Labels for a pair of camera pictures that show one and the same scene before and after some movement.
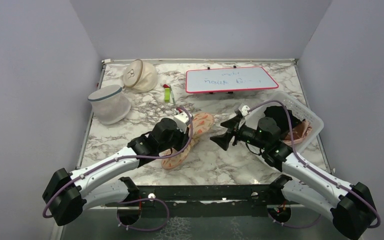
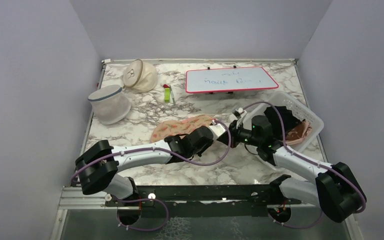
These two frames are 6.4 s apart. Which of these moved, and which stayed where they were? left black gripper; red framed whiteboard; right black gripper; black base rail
Moved: left black gripper
Stayed: red framed whiteboard; right black gripper; black base rail
